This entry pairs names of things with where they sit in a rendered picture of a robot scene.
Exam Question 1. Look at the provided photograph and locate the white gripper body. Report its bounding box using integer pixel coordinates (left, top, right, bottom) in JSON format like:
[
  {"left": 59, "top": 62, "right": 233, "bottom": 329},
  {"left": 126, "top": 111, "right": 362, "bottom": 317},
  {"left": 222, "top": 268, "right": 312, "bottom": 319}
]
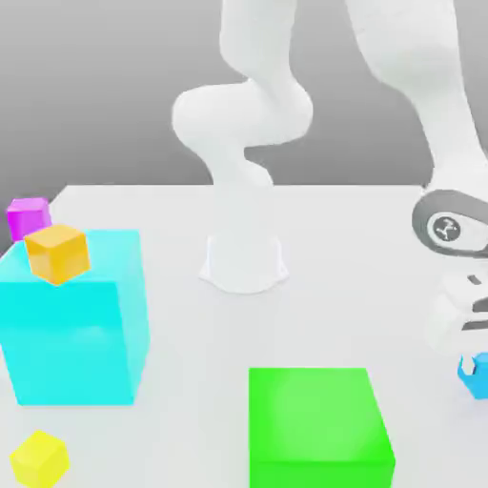
[{"left": 425, "top": 295, "right": 488, "bottom": 360}]

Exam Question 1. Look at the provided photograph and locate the small blue cube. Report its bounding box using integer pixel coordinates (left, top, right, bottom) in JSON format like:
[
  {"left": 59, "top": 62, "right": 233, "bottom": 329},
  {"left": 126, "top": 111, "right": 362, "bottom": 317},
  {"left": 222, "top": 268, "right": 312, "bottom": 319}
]
[{"left": 457, "top": 352, "right": 488, "bottom": 400}]

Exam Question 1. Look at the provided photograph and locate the small orange cube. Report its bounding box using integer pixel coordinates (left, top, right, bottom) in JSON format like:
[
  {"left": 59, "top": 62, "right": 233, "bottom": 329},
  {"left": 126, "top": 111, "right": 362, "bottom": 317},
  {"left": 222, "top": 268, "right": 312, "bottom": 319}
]
[{"left": 23, "top": 223, "right": 92, "bottom": 287}]

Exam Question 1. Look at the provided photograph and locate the small yellow cube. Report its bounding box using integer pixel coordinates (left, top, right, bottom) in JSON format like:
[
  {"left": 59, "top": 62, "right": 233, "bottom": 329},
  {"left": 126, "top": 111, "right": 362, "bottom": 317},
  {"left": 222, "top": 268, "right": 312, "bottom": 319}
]
[{"left": 9, "top": 429, "right": 71, "bottom": 488}]

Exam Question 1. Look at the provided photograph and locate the small magenta cube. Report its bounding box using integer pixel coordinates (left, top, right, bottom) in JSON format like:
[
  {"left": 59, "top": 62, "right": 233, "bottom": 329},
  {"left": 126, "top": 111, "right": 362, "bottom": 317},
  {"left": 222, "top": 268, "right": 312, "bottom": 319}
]
[{"left": 6, "top": 196, "right": 53, "bottom": 243}]

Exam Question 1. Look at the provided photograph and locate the large green box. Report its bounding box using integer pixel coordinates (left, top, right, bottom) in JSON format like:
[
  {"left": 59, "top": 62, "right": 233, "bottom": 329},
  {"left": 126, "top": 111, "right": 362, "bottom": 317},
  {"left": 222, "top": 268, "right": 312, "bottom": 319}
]
[{"left": 248, "top": 366, "right": 397, "bottom": 488}]

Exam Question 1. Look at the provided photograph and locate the large cyan box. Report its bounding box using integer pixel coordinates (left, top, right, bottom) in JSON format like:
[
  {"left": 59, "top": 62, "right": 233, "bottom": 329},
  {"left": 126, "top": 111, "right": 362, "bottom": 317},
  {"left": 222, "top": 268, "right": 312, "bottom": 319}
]
[{"left": 0, "top": 228, "right": 152, "bottom": 407}]

